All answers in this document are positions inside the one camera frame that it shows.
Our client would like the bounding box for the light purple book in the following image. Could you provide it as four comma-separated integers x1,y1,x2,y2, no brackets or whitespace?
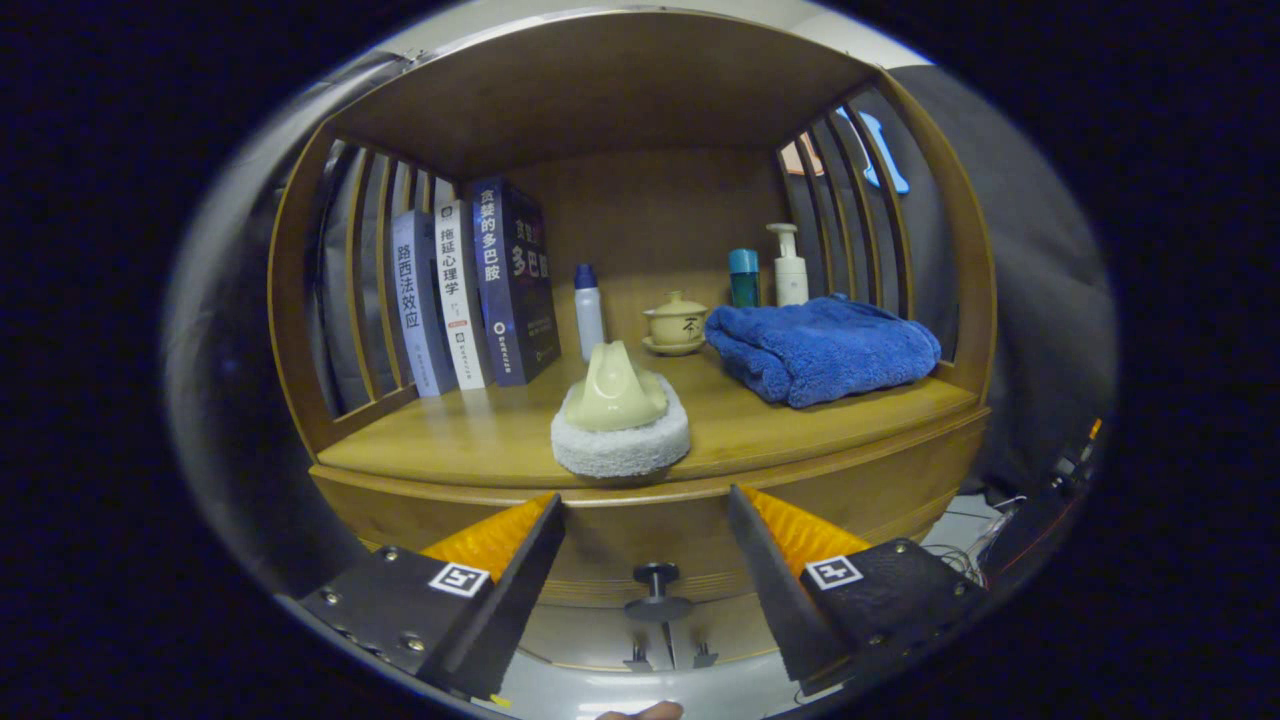
391,208,459,398

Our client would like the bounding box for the dark blue book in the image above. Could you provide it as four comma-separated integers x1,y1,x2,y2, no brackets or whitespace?
470,176,563,388

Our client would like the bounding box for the wooden drawer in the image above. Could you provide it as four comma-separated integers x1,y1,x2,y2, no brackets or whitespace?
310,405,991,623

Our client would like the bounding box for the wooden cabinet door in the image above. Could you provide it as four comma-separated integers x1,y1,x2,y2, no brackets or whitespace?
520,605,673,673
668,595,791,669

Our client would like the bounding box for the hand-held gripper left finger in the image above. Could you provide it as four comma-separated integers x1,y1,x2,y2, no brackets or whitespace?
295,492,568,701

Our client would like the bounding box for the blue folded towel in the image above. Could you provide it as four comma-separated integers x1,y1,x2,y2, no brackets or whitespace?
705,293,943,409

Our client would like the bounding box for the white book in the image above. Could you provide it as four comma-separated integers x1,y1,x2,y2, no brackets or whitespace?
432,198,495,391

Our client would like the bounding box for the black device with orange clip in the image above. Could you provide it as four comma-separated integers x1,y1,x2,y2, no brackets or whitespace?
985,418,1106,581

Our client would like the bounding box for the white pump bottle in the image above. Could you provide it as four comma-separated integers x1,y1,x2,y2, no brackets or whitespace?
766,222,810,307

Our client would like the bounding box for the wooden cabinet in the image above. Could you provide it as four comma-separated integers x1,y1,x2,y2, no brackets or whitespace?
265,10,1001,673

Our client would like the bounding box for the cream lidded teacup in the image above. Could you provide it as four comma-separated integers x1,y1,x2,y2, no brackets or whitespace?
641,290,711,357

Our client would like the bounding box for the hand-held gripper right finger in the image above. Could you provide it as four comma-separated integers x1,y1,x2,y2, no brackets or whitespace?
727,484,991,696

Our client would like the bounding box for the teal bottle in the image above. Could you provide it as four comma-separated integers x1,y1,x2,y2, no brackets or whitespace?
728,248,761,308

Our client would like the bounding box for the white bottle with blue cap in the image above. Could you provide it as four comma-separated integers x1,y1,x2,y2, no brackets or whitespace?
574,264,607,363

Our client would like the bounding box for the cream handled scrub sponge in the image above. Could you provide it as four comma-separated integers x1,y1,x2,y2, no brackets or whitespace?
550,340,693,479

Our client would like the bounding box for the wooden countertop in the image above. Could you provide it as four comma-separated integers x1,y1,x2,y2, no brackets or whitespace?
315,345,986,491

